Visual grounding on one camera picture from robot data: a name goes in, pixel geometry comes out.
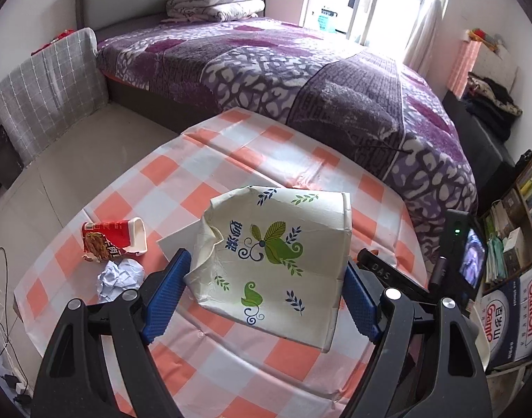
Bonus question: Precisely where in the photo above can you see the crushed leaf-print paper cup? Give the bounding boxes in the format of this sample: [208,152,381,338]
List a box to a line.
[184,186,352,352]

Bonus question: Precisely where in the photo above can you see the lower blue Ganten box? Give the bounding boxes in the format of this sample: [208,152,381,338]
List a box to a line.
[480,288,519,371]

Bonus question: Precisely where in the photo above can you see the wooden bookshelf with books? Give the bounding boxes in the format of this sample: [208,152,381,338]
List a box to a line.
[481,156,532,294]

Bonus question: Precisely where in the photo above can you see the crumpled white paper ball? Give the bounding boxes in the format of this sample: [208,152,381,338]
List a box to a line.
[97,258,146,303]

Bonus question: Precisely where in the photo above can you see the dark storage bench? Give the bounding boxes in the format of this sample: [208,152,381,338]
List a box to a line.
[442,91,515,195]

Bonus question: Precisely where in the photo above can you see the crushed red paper cup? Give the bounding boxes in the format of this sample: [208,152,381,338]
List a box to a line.
[80,217,148,262]

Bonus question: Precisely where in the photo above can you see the purple patterned bed blanket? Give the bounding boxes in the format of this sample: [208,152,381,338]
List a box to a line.
[97,18,477,261]

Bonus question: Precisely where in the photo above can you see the pile of folded clothes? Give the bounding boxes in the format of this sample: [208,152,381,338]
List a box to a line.
[461,72,523,142]

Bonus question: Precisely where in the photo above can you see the folded floral quilt pillows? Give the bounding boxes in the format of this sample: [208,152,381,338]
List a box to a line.
[166,0,266,23]

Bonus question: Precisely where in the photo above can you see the black cables on floor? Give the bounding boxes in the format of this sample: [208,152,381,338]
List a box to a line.
[0,246,34,406]

